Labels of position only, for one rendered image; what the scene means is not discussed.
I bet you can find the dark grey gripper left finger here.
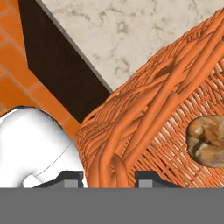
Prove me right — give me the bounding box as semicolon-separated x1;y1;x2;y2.
32;170;85;189

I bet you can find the brown bread loaf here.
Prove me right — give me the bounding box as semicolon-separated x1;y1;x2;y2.
185;115;224;169

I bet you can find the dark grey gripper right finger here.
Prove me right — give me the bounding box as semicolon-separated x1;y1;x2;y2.
134;170;181;189

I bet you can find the orange wicker basket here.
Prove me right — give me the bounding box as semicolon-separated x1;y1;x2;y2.
74;7;224;189

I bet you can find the white rounded object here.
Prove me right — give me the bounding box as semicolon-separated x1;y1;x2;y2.
0;106;88;189

